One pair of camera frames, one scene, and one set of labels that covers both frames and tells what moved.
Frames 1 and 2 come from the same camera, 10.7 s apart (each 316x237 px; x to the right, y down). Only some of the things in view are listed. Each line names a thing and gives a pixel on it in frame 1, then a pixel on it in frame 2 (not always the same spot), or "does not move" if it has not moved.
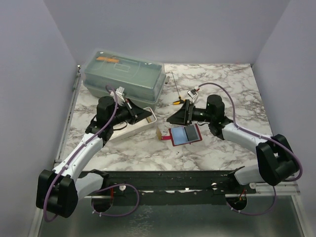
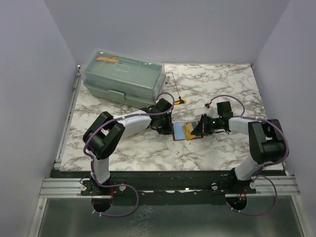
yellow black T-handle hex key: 180,99 does not move
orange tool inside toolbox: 108,60 does not move
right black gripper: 184,115 -> 198,130
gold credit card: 159,133 -> 187,130
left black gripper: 136,113 -> 168,128
